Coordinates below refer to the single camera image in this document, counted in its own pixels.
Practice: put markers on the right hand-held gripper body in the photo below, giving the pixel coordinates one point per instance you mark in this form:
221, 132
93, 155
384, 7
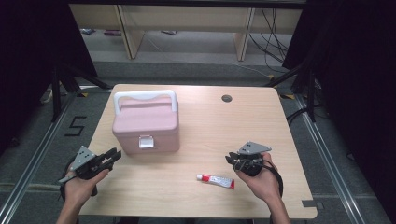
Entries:
253, 147

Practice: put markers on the person's left hand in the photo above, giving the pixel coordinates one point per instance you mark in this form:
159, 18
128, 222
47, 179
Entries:
77, 191

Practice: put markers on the aluminium floor rail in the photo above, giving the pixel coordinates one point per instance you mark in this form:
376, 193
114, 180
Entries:
328, 155
39, 152

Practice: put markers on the person's right hand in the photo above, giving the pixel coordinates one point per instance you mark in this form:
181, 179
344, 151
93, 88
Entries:
264, 183

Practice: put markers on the red and white tube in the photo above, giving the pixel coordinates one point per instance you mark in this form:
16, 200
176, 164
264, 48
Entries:
218, 180

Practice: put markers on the black curtain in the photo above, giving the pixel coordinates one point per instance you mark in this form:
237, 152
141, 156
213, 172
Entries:
358, 77
31, 62

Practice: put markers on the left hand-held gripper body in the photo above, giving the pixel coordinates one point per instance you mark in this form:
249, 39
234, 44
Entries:
82, 157

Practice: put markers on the black metal stand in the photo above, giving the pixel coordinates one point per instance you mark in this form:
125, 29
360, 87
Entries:
56, 93
311, 93

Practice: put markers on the beige wooden desk frame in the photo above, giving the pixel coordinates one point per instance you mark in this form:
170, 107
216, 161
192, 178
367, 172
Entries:
186, 18

